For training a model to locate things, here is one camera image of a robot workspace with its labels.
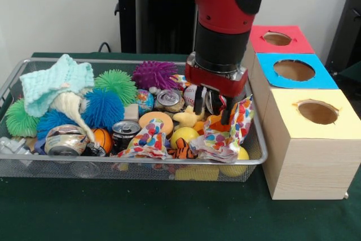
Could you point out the crushed cream can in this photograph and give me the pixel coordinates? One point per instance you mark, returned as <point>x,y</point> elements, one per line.
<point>65,140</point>

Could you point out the cream muslin cloth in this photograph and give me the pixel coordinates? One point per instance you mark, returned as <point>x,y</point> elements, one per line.
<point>70,105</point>

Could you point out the white baseball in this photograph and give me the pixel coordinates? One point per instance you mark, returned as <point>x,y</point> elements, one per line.
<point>191,95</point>

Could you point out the blue spiky ball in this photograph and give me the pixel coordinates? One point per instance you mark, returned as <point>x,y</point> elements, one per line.
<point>103,109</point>

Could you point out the crushed black can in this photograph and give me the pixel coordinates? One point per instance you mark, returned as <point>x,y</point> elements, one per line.
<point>125,135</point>

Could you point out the polka dot cloth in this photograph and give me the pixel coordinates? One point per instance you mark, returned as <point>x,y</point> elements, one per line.
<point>220,142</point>
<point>149,142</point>

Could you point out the dark green table cloth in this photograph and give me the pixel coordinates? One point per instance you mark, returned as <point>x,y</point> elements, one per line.
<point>352,72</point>
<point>141,212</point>

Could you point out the yellow ball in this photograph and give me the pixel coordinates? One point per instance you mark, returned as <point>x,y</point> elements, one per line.
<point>184,136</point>

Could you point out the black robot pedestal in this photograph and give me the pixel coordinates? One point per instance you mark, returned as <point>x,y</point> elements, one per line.
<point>158,26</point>

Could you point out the black upright stand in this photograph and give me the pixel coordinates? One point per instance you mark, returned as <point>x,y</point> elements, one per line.
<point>347,26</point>

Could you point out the mint green muslin cloth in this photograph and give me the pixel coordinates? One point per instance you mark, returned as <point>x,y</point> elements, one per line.
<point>50,83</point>

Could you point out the wooden three-hole box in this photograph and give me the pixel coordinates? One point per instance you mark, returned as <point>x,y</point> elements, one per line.
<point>310,162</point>

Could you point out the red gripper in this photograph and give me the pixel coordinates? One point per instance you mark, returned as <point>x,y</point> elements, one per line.
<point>214,81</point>

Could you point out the purple spiky ball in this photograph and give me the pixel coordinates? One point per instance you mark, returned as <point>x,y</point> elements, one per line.
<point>153,73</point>

